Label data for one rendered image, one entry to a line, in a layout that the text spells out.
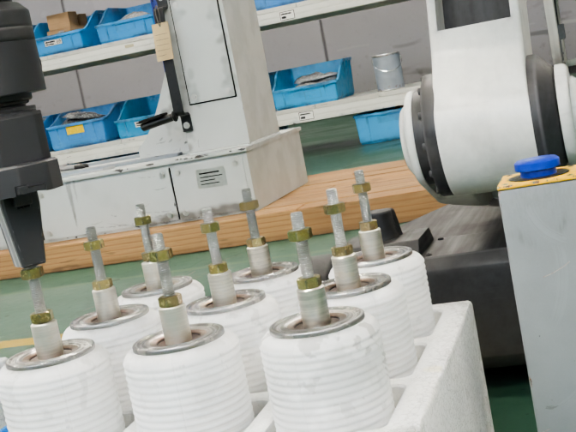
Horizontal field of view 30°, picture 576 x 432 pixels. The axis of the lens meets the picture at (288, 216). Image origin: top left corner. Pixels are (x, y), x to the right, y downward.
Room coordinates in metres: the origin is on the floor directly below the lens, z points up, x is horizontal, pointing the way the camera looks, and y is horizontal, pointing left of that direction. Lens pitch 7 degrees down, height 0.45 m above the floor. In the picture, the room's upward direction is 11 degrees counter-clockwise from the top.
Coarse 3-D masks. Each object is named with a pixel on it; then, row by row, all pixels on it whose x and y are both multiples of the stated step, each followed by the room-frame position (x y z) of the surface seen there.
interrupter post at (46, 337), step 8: (56, 320) 0.89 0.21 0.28; (32, 328) 0.88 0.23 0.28; (40, 328) 0.88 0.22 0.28; (48, 328) 0.88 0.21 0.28; (56, 328) 0.89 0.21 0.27; (40, 336) 0.88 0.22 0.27; (48, 336) 0.88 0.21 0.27; (56, 336) 0.88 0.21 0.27; (40, 344) 0.88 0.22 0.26; (48, 344) 0.88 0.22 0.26; (56, 344) 0.88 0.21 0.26; (40, 352) 0.88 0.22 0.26; (48, 352) 0.88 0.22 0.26; (56, 352) 0.88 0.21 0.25; (40, 360) 0.88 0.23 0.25
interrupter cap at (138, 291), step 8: (176, 280) 1.13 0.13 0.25; (184, 280) 1.12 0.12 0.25; (192, 280) 1.12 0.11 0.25; (128, 288) 1.13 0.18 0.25; (136, 288) 1.12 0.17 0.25; (144, 288) 1.13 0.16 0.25; (176, 288) 1.09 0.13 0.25; (128, 296) 1.09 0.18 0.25; (136, 296) 1.08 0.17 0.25; (144, 296) 1.08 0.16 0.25; (152, 296) 1.08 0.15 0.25
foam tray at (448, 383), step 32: (448, 320) 1.03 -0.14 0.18; (448, 352) 0.92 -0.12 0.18; (480, 352) 1.09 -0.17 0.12; (416, 384) 0.85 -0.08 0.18; (448, 384) 0.89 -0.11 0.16; (480, 384) 1.05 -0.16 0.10; (128, 416) 0.93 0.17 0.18; (256, 416) 0.89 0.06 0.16; (416, 416) 0.77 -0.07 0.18; (448, 416) 0.86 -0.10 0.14; (480, 416) 1.02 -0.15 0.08
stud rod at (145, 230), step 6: (138, 204) 1.12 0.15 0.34; (138, 210) 1.11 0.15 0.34; (144, 210) 1.11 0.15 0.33; (138, 216) 1.11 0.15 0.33; (144, 228) 1.11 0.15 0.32; (144, 234) 1.11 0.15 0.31; (150, 234) 1.11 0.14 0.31; (144, 240) 1.11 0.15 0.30; (150, 240) 1.11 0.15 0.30; (144, 246) 1.11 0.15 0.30; (150, 246) 1.11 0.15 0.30
